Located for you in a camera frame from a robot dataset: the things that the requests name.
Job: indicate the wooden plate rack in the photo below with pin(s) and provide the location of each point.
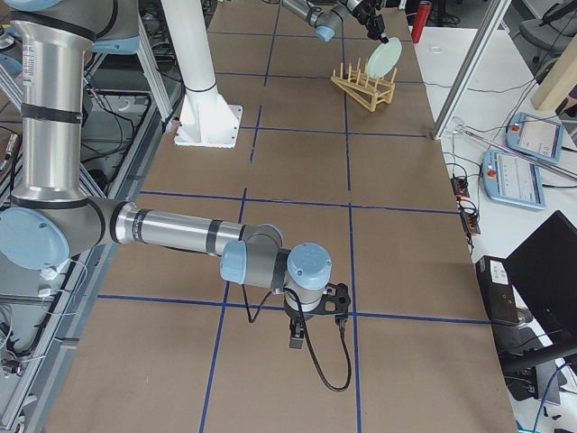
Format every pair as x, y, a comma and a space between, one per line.
366, 90

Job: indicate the black power strip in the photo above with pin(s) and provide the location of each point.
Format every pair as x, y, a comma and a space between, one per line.
469, 213

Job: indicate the red metal bottle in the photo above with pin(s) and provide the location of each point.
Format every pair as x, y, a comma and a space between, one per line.
422, 15

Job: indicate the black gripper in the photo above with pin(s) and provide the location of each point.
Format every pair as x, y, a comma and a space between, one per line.
363, 13
296, 317

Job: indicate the black monitor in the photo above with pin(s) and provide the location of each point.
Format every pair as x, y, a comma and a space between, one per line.
543, 271

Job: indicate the aluminium side frame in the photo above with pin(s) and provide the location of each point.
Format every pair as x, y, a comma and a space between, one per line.
50, 218

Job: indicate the black electronics box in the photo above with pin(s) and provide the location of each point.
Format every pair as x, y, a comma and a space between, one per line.
498, 295

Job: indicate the blue teach pendant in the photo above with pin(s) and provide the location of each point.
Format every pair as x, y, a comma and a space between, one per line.
510, 180
535, 136

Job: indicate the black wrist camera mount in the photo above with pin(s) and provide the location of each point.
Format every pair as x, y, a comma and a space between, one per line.
335, 302

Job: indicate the grey aluminium frame post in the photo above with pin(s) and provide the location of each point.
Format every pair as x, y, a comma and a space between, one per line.
489, 24

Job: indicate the blue teach pendant far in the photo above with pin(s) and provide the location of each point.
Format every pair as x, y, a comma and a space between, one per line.
535, 136

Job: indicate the blue teach pendant near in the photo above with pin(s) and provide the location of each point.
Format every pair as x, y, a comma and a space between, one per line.
510, 180

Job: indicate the light green round plate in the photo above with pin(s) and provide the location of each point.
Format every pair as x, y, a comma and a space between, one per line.
384, 58

